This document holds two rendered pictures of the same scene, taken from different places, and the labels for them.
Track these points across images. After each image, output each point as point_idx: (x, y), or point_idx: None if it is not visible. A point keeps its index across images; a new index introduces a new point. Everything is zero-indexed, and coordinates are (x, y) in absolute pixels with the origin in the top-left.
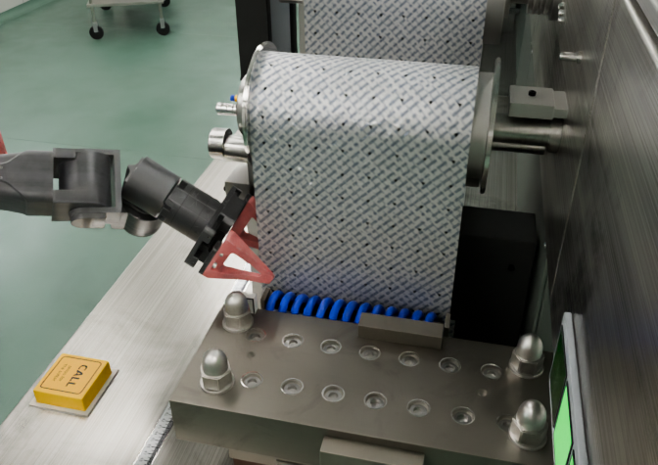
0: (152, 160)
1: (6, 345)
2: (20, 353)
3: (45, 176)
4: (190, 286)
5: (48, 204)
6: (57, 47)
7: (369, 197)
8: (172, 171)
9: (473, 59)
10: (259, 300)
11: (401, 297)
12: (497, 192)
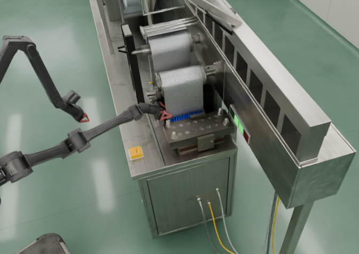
0: (142, 102)
1: (30, 174)
2: (37, 175)
3: (130, 114)
4: (138, 124)
5: (132, 118)
6: None
7: (186, 94)
8: (35, 91)
9: (188, 58)
10: (160, 121)
11: (194, 109)
12: None
